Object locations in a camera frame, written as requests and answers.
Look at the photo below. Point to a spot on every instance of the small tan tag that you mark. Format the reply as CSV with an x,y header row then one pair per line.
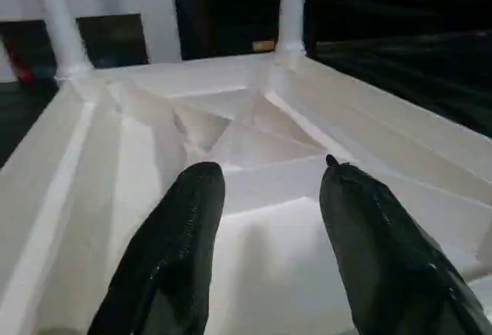
x,y
264,45

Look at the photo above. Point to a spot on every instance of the white plastic table leg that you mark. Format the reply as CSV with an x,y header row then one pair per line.
x,y
61,20
290,4

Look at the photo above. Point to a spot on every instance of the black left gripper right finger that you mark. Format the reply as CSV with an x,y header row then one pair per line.
x,y
392,266

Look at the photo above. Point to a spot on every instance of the white plastic table top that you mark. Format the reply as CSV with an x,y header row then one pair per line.
x,y
261,143

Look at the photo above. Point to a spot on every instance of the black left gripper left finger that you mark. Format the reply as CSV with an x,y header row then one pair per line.
x,y
169,258

